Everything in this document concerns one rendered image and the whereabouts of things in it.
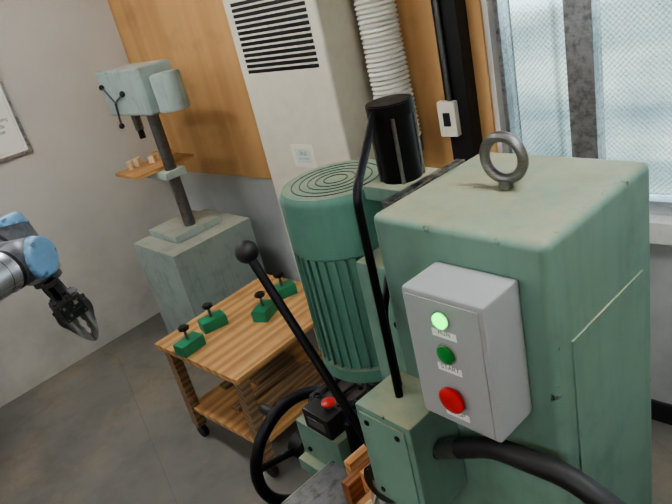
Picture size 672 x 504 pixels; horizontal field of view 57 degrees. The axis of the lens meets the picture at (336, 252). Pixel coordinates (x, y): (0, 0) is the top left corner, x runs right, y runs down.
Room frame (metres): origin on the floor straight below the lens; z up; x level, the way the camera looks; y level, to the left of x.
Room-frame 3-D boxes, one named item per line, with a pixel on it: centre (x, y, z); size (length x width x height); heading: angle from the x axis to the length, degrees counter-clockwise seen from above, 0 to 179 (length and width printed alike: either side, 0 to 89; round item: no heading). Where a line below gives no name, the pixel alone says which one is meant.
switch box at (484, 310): (0.52, -0.11, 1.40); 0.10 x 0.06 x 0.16; 37
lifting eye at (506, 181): (0.63, -0.20, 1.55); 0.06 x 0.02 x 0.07; 37
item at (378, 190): (0.75, -0.11, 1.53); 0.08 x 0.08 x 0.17; 37
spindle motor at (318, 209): (0.86, -0.02, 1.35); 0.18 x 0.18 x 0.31
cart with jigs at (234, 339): (2.32, 0.42, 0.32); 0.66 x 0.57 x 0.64; 132
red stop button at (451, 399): (0.50, -0.08, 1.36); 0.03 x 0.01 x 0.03; 37
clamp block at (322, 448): (1.03, 0.07, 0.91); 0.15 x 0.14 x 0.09; 127
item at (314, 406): (1.03, 0.08, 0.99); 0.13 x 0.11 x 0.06; 127
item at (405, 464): (0.60, -0.03, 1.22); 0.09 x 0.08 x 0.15; 37
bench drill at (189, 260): (3.10, 0.71, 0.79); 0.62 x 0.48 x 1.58; 39
